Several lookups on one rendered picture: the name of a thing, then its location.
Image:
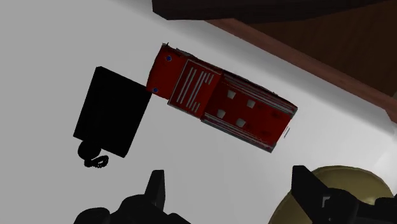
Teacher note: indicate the black flat rectangular box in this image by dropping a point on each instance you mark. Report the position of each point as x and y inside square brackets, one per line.
[111, 111]

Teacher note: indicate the red toy fire truck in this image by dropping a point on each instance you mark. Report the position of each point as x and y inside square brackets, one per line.
[242, 108]

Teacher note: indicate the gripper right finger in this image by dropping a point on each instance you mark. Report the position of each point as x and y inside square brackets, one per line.
[310, 189]

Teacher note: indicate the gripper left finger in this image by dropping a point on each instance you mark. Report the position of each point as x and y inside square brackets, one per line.
[156, 189]

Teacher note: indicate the olive green bowl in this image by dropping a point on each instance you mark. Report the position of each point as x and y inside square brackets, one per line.
[356, 180]

